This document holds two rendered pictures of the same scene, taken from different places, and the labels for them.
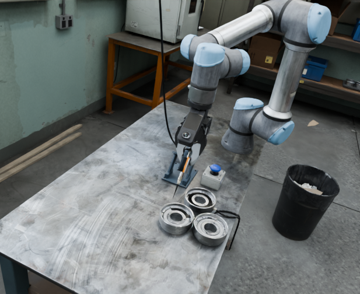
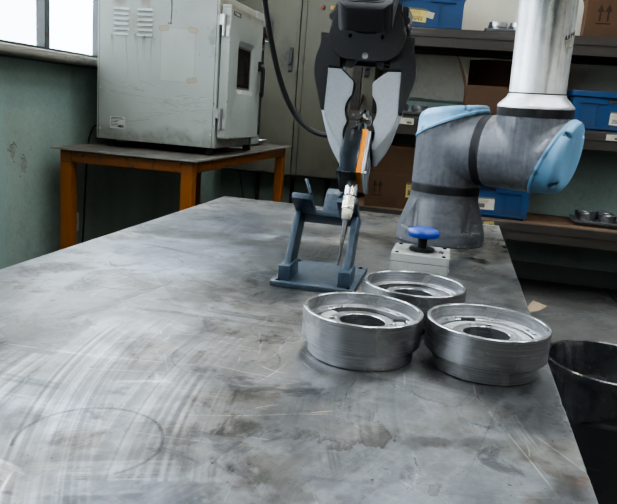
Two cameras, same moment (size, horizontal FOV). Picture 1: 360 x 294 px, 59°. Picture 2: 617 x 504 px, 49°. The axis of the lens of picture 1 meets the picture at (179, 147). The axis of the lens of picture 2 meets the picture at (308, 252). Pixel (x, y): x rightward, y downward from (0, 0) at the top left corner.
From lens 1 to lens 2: 53 cm
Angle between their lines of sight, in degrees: 19
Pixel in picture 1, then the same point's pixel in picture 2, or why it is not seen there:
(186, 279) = (487, 466)
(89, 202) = (44, 329)
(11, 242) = not seen: outside the picture
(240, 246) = not seen: outside the picture
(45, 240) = not seen: outside the picture
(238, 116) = (434, 146)
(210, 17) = (275, 127)
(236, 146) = (442, 229)
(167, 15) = (192, 91)
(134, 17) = (117, 106)
